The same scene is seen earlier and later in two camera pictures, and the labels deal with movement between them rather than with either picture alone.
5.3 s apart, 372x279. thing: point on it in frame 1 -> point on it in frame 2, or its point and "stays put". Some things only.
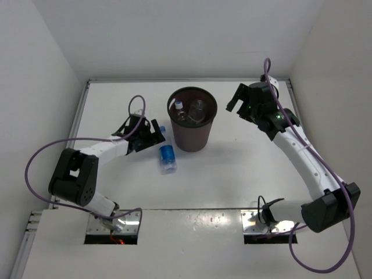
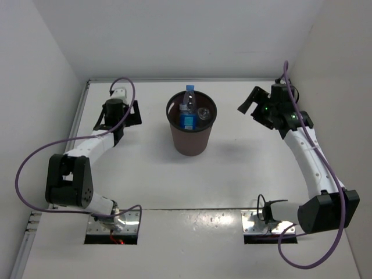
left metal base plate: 131,225 stays put
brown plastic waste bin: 192,111 stays put
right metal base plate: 251,224 stays put
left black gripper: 154,138 -> 133,119
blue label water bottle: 167,155 -> 188,115
